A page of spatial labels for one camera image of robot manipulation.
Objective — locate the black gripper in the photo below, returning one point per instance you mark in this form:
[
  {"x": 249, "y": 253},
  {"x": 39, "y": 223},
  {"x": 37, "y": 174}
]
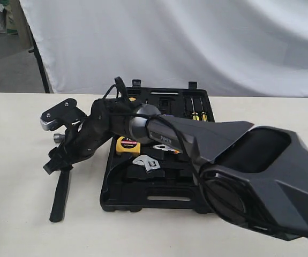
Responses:
[{"x": 91, "y": 134}]

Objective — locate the steel claw hammer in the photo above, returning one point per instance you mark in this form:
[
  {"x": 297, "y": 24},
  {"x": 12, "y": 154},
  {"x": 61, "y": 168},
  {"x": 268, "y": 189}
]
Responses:
[{"x": 62, "y": 188}]

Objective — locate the adjustable wrench black handle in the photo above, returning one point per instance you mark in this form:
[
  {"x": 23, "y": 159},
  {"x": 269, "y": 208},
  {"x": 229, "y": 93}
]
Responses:
[{"x": 147, "y": 162}]

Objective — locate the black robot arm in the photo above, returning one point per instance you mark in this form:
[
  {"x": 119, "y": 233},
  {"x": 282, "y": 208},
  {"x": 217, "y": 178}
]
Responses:
[{"x": 255, "y": 177}]

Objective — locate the black plastic tool case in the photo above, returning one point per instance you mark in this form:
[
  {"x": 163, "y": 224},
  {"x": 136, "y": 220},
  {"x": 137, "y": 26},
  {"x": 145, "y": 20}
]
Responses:
[{"x": 128, "y": 187}]

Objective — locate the yellow tape measure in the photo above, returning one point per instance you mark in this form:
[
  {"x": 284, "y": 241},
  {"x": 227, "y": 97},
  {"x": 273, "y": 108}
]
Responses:
[{"x": 127, "y": 145}]

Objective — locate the black backdrop stand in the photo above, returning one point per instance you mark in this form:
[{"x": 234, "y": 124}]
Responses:
[{"x": 33, "y": 49}]

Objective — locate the large yellow black screwdriver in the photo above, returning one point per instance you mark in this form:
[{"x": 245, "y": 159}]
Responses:
[{"x": 195, "y": 115}]

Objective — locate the small yellow black screwdriver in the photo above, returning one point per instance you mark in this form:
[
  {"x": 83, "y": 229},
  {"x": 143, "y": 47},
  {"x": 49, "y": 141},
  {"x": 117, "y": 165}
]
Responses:
[{"x": 204, "y": 116}]

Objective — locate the white backdrop cloth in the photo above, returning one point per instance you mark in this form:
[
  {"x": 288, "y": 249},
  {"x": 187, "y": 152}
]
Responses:
[{"x": 231, "y": 48}]

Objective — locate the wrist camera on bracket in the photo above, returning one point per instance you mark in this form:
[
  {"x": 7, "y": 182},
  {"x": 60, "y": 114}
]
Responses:
[{"x": 64, "y": 113}]

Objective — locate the orange handled pliers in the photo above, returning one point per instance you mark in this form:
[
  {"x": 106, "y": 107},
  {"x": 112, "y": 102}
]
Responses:
[{"x": 166, "y": 148}]

